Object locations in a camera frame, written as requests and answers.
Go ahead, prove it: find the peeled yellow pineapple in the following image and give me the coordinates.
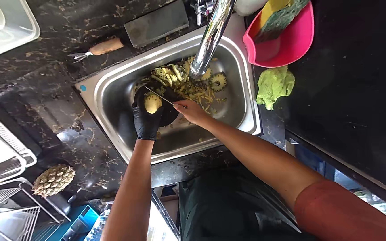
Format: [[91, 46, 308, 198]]
[[144, 92, 163, 114]]

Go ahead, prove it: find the chrome faucet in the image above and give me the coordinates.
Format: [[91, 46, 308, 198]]
[[189, 0, 237, 79]]

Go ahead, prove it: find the person's left hand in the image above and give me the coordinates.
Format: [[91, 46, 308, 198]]
[[132, 83, 164, 141]]

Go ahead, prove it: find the whole unpeeled pineapple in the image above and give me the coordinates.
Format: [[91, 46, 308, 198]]
[[32, 164, 76, 197]]

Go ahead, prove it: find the grey rectangular sharpening stone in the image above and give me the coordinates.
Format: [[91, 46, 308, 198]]
[[124, 0, 190, 49]]

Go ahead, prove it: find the white rounded container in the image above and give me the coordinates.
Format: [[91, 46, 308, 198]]
[[234, 0, 269, 17]]

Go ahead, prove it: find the black bowl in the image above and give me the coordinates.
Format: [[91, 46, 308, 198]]
[[159, 86, 183, 128]]

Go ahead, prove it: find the blue plastic basket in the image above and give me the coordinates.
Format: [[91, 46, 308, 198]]
[[30, 204, 100, 241]]

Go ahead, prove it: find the person's right forearm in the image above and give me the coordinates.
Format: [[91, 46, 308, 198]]
[[200, 115, 386, 241]]

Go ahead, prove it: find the yellow sponge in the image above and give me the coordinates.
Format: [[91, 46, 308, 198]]
[[254, 0, 295, 37]]

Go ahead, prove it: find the knife with thin blade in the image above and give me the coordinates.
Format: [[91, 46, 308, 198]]
[[143, 85, 188, 109]]

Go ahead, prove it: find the pile of pineapple peels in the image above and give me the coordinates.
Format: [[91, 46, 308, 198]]
[[142, 56, 228, 113]]

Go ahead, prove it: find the peeler with wooden handle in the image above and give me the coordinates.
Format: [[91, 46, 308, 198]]
[[67, 37, 124, 64]]

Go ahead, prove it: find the person's body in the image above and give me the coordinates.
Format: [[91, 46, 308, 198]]
[[178, 167, 319, 241]]

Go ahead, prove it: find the person's left forearm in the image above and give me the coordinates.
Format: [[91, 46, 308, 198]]
[[101, 139, 155, 241]]

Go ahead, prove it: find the white plastic dish rack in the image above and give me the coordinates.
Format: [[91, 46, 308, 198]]
[[0, 102, 38, 191]]

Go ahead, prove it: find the pink plastic container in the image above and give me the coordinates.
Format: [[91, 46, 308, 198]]
[[243, 0, 315, 68]]

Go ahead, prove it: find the metal wire rack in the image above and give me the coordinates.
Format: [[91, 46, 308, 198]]
[[0, 177, 71, 241]]

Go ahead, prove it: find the person's right hand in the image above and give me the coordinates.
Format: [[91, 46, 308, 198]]
[[173, 100, 210, 127]]

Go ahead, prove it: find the chrome tap handle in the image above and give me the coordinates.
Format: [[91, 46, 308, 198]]
[[191, 0, 215, 26]]

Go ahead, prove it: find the black table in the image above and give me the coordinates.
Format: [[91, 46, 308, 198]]
[[285, 0, 386, 203]]

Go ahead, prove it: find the clear plastic container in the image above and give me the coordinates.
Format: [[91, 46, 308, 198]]
[[0, 0, 41, 64]]

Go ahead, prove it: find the lime green cloth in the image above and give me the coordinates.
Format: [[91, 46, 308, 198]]
[[256, 65, 295, 111]]

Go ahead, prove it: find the blue white patterned bag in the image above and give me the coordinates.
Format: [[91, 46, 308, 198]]
[[83, 208, 112, 241]]

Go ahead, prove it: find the stainless steel sink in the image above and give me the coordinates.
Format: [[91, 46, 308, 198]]
[[74, 13, 262, 165]]

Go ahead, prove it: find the green scouring pad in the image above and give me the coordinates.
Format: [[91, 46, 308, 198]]
[[255, 0, 310, 43]]

